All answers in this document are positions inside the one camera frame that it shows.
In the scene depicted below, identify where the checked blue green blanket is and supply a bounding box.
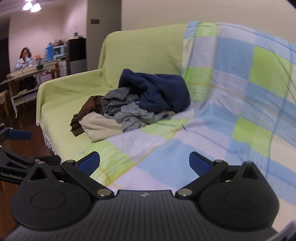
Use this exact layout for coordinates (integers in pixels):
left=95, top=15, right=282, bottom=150
left=79, top=21, right=296, bottom=207

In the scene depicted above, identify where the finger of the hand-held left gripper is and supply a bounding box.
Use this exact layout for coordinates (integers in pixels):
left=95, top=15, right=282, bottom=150
left=0, top=147, right=62, bottom=173
left=0, top=125, right=32, bottom=145

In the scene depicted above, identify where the light grey garment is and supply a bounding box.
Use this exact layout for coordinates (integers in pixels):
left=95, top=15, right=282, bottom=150
left=115, top=103, right=171, bottom=133

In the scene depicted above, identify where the blue thermos jug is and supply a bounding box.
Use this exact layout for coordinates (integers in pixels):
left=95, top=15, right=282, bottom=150
left=46, top=43, right=54, bottom=61

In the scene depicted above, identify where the light blue microwave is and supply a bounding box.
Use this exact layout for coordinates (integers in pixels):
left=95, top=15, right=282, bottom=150
left=53, top=45, right=66, bottom=57

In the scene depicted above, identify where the black fridge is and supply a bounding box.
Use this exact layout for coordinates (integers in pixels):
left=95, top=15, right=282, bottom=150
left=66, top=38, right=88, bottom=75

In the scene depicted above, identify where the cream garment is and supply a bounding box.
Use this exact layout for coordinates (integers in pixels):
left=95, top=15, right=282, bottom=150
left=79, top=112, right=123, bottom=143

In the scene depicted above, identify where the green covered sofa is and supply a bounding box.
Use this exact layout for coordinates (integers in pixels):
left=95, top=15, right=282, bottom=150
left=36, top=23, right=192, bottom=158

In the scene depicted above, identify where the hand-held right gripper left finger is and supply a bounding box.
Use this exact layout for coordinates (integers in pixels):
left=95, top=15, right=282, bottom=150
left=23, top=151, right=115, bottom=201

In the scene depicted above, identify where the brown garment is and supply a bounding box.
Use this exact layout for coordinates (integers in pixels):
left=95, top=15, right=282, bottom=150
left=70, top=95, right=104, bottom=137

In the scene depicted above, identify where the wooden table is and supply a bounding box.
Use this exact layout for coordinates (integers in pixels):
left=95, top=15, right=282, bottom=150
left=0, top=60, right=59, bottom=112

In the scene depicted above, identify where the ceiling lamp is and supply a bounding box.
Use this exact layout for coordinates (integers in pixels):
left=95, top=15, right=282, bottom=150
left=22, top=0, right=42, bottom=13

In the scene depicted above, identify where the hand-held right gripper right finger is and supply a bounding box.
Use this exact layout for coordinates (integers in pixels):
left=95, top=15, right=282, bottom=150
left=176, top=151, right=269, bottom=200

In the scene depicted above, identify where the navy fleece-lined garment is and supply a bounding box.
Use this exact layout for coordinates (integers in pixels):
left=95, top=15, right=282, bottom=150
left=118, top=69, right=190, bottom=114

